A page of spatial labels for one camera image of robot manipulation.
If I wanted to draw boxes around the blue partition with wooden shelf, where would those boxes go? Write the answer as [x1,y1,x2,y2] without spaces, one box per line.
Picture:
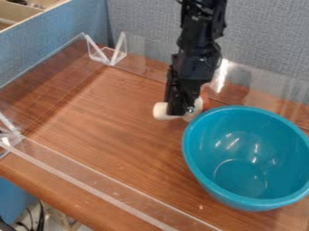
[0,0,109,87]

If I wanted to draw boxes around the clear acrylic corner bracket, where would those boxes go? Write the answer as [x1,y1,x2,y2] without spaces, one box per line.
[84,32,128,66]

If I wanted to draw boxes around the blue plastic bowl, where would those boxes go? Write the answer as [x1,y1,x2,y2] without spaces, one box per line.
[180,106,309,211]

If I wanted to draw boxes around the black cables below table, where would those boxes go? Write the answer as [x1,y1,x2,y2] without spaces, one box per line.
[0,199,46,231]

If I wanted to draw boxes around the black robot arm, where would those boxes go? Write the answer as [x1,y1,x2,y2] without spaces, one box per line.
[164,0,228,116]

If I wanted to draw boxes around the clear acrylic back barrier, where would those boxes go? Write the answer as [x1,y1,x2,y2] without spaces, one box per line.
[116,32,309,131]

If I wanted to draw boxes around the clear acrylic left barrier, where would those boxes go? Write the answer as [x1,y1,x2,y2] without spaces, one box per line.
[0,32,108,89]

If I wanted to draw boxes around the clear acrylic barrier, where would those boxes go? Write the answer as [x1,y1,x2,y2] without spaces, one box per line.
[116,32,309,131]
[0,32,108,89]
[0,112,222,231]

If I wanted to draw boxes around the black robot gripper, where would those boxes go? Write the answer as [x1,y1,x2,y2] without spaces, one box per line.
[164,44,222,116]

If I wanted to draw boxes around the clear acrylic front barrier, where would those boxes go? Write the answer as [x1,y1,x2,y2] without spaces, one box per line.
[0,112,222,231]

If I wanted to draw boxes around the white brown toy mushroom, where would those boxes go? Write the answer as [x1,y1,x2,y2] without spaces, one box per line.
[152,97,203,122]

